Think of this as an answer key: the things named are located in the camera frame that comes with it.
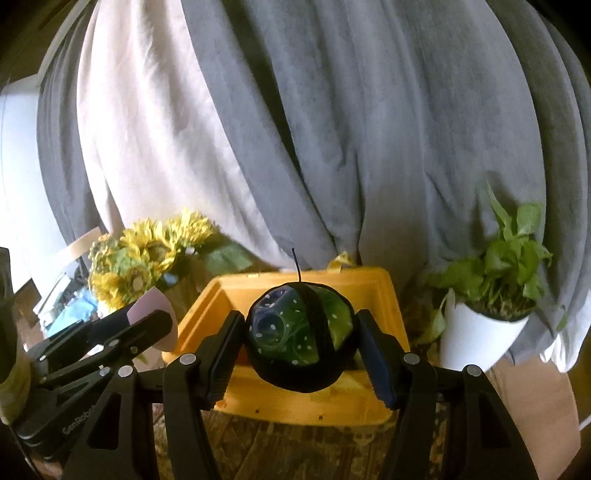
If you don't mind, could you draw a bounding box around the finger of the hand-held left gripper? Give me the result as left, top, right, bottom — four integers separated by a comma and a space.
25, 305, 134, 370
39, 310, 172, 393

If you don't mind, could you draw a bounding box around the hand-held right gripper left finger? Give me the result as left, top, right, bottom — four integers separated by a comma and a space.
60, 310, 246, 480

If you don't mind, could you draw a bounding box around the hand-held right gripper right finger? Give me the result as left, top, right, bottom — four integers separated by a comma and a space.
358, 309, 540, 480

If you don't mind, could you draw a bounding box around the pink egg-shaped sponge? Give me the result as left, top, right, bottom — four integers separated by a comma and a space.
124, 287, 178, 354

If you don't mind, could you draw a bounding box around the black green spotted ball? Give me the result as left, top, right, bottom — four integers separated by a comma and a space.
245, 248, 356, 394

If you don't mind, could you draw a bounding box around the orange storage box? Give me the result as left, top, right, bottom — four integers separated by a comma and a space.
161, 267, 411, 428

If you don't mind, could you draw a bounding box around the blue cloth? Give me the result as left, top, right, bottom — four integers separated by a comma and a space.
46, 295, 100, 337

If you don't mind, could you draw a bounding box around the yellow sunflower bouquet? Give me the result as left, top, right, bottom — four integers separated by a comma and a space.
88, 208, 252, 315

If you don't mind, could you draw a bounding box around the light wooden slat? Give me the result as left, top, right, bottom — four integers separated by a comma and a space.
51, 226, 107, 273

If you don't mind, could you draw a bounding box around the green plant in white pot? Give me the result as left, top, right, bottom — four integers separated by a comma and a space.
416, 180, 568, 372

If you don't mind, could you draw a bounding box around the brown patterned table cloth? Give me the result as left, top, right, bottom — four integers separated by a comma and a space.
152, 401, 448, 480

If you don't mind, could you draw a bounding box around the white sheer curtain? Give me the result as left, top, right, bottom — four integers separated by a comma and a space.
539, 339, 574, 376

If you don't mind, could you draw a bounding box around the beige curtain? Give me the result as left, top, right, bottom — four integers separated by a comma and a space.
76, 0, 315, 273

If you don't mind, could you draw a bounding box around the grey curtain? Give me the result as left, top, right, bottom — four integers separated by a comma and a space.
37, 0, 591, 370

